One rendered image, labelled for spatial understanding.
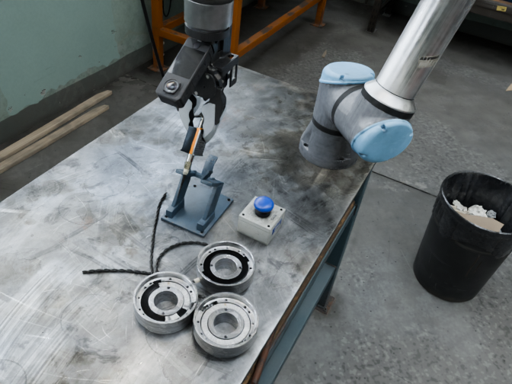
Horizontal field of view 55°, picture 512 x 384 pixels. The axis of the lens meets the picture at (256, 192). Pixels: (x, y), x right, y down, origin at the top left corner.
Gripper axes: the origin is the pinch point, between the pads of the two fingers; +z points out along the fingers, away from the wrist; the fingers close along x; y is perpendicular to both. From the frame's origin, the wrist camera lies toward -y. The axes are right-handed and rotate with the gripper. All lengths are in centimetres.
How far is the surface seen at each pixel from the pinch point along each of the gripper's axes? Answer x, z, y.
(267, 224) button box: -15.8, 15.2, 0.9
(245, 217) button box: -11.3, 15.2, 0.3
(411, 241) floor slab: -50, 100, 108
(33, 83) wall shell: 143, 78, 90
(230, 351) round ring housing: -21.8, 16.6, -26.0
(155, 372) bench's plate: -12.8, 19.7, -32.9
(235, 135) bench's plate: 6.0, 19.8, 30.0
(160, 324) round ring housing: -10.2, 16.0, -27.6
